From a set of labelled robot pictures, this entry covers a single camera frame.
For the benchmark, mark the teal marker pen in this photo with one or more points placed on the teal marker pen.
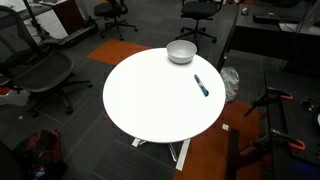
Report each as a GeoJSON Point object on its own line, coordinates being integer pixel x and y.
{"type": "Point", "coordinates": [202, 87]}

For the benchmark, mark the white bowl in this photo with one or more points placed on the white bowl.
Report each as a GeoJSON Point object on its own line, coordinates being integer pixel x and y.
{"type": "Point", "coordinates": [181, 51]}

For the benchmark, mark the round white table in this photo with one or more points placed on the round white table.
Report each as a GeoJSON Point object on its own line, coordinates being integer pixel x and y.
{"type": "Point", "coordinates": [155, 100]}

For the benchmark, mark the white plastic bag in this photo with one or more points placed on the white plastic bag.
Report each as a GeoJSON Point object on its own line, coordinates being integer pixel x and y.
{"type": "Point", "coordinates": [231, 81]}

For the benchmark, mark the black swivel chair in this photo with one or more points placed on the black swivel chair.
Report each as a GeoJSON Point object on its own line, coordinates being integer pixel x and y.
{"type": "Point", "coordinates": [199, 10]}

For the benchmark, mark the computer mouse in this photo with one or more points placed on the computer mouse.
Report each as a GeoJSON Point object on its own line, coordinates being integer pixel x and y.
{"type": "Point", "coordinates": [245, 11]}

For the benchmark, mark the black keyboard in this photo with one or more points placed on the black keyboard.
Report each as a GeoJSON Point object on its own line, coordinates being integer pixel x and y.
{"type": "Point", "coordinates": [271, 18]}

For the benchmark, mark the electric scooter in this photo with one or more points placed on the electric scooter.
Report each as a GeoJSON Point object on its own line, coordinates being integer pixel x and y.
{"type": "Point", "coordinates": [56, 22]}

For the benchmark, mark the black mesh office chair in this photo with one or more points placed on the black mesh office chair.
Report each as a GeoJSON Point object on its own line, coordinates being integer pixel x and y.
{"type": "Point", "coordinates": [25, 66]}

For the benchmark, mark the red black backpack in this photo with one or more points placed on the red black backpack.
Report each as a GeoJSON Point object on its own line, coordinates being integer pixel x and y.
{"type": "Point", "coordinates": [40, 155]}

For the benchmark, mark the black desk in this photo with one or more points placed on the black desk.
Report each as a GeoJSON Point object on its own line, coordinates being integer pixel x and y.
{"type": "Point", "coordinates": [298, 43]}

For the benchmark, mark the orange handled clamp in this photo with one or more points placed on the orange handled clamp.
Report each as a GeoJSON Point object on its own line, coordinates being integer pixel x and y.
{"type": "Point", "coordinates": [264, 143]}
{"type": "Point", "coordinates": [270, 94]}

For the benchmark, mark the orange handled clamp lower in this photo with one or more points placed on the orange handled clamp lower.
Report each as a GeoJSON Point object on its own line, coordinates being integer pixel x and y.
{"type": "Point", "coordinates": [264, 143]}

